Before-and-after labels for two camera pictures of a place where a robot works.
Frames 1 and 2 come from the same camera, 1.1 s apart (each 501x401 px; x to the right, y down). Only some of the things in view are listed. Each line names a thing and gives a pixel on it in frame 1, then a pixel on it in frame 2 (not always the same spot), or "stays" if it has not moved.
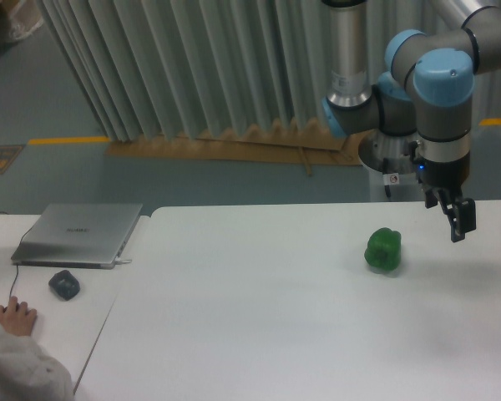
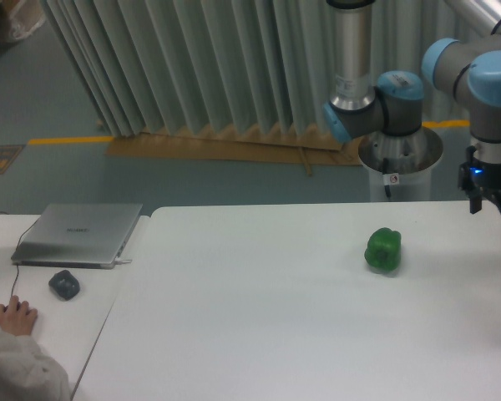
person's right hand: (16, 318) stays
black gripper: (451, 175) → (478, 177)
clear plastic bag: (23, 17) stays
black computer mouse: (17, 306) stays
